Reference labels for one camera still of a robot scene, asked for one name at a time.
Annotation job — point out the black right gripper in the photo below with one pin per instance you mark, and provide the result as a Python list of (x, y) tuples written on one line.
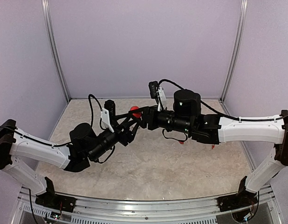
[(147, 111)]

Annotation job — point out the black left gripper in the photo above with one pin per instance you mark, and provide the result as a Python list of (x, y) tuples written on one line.
[(127, 136)]

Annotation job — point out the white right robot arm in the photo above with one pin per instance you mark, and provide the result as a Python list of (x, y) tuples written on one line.
[(219, 128)]

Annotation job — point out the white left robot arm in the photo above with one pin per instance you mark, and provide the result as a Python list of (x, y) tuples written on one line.
[(75, 156)]

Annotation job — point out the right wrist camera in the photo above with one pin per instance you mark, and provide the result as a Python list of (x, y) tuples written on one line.
[(157, 93)]

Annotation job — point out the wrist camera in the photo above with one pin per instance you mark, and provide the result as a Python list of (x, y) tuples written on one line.
[(157, 93), (107, 113)]

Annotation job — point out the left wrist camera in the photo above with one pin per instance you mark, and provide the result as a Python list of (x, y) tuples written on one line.
[(107, 113)]

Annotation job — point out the front aluminium rail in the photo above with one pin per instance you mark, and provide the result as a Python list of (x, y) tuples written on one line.
[(90, 210)]

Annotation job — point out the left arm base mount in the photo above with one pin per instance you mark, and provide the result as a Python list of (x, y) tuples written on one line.
[(56, 202)]

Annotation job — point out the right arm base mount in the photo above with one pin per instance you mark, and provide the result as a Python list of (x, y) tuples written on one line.
[(236, 201)]

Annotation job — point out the right aluminium frame post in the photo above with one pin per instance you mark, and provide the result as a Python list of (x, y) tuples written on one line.
[(236, 49)]

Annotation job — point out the aluminium frame post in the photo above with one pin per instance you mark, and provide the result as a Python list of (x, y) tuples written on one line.
[(236, 49), (54, 50)]

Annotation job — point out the left aluminium frame post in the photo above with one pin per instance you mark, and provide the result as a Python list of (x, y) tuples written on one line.
[(54, 50)]

